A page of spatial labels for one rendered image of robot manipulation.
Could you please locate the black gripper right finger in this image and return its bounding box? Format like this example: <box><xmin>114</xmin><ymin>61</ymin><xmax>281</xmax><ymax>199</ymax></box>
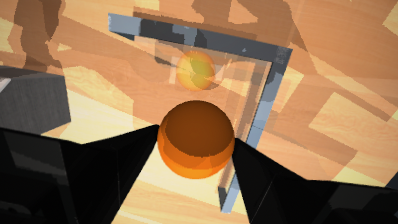
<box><xmin>232</xmin><ymin>138</ymin><xmax>398</xmax><ymax>224</ymax></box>

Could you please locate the clear l-shaped low wall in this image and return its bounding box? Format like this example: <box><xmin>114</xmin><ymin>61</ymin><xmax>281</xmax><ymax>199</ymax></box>
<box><xmin>119</xmin><ymin>33</ymin><xmax>272</xmax><ymax>210</ymax></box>

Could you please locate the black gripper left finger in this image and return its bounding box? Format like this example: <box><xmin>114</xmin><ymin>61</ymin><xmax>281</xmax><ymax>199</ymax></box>
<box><xmin>0</xmin><ymin>124</ymin><xmax>160</xmax><ymax>224</ymax></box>

